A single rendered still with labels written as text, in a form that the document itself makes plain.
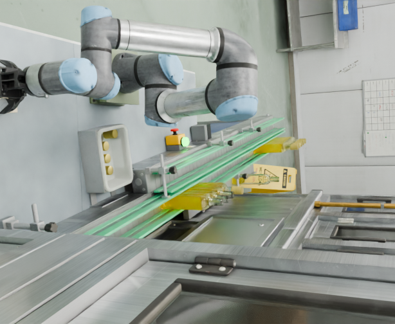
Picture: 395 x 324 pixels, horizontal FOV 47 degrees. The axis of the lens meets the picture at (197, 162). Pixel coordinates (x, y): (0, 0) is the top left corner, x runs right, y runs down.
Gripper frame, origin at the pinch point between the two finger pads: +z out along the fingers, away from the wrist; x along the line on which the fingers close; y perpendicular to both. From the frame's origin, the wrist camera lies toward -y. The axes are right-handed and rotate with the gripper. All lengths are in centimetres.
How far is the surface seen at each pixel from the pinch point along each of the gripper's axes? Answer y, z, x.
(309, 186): -677, 65, 103
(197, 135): -129, 3, 14
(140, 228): -53, -10, 47
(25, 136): -17.4, 5.4, 12.5
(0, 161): -7.9, 5.3, 19.3
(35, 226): 1.2, -15.7, 35.2
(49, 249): 28, -47, 32
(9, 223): 1.4, -7.1, 34.8
